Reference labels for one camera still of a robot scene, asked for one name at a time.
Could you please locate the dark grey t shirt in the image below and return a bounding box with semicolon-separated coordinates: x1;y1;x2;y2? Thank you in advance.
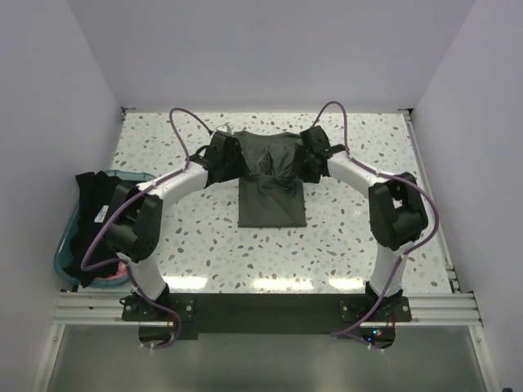
235;131;306;229

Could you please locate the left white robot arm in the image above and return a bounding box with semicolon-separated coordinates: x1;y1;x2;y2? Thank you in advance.
102;131;247;320

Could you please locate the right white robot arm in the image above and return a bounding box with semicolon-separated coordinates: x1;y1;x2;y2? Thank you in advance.
293;127;428;321

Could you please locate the black t shirt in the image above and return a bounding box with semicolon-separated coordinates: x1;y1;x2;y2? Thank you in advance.
64;171;123;287

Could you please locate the pink t shirt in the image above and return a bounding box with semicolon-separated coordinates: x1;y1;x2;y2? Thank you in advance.
95;262;127;285

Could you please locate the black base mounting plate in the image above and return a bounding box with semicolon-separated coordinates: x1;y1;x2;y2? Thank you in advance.
121;292;412;348

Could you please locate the teal plastic laundry basket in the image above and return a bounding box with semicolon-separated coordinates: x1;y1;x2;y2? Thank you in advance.
54;170;154;288

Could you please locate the aluminium rail frame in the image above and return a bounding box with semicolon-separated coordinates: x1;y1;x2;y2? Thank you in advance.
32;266;503;391

